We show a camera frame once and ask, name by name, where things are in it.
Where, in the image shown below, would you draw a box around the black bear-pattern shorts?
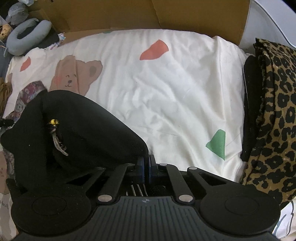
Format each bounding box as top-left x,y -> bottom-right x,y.
1,90 -> 149,190

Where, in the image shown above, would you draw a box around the cream bear print duvet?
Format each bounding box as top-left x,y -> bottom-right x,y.
1,30 -> 295,240

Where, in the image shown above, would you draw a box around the leopard print garment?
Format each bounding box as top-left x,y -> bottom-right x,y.
240,39 -> 295,209

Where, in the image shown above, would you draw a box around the black cloth under pillow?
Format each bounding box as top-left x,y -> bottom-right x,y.
18,27 -> 59,48

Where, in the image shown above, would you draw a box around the brown crumpled garment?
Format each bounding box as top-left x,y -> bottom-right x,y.
0,77 -> 13,118

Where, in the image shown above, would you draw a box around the brown cardboard box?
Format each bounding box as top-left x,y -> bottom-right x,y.
29,0 -> 250,45

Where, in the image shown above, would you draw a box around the light blue neck pillow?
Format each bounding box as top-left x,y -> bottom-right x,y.
6,18 -> 52,56

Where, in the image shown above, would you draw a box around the small plush bear toy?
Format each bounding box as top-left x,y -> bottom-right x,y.
0,23 -> 13,41

